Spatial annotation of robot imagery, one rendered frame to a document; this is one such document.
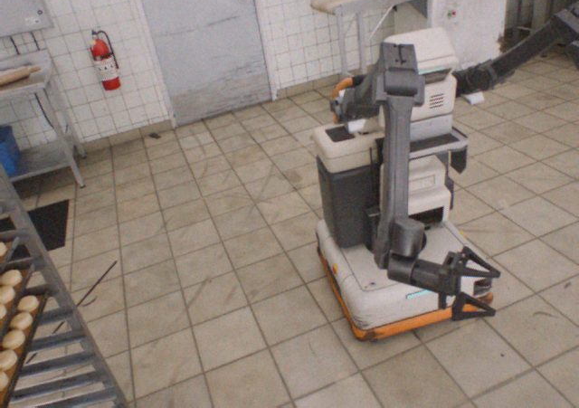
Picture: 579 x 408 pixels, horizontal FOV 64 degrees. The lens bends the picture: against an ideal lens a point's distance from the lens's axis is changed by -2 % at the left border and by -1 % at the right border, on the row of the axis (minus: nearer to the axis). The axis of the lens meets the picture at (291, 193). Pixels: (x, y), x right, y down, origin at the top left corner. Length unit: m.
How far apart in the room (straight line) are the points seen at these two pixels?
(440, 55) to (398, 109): 0.53
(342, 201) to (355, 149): 0.24
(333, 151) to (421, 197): 0.39
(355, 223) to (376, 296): 0.34
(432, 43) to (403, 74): 0.50
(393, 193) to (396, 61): 0.29
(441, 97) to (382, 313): 0.88
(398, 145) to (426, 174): 0.74
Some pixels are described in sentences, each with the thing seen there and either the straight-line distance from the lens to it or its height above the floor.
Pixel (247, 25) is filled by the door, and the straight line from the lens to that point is 4.71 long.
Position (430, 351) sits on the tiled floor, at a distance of 2.13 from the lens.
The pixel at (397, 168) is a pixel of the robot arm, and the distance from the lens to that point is 1.03.
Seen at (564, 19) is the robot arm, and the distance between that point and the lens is 1.33.
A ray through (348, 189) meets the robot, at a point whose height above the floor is 0.61.
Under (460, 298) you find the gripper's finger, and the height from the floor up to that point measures 0.94.
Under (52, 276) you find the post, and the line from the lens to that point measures 1.42.
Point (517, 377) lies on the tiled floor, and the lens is 2.10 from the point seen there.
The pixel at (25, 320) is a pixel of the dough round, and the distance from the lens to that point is 1.36.
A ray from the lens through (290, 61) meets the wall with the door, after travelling 4.88.
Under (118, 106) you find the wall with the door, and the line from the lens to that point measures 4.65.
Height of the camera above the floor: 1.64
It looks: 31 degrees down
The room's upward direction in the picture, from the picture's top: 10 degrees counter-clockwise
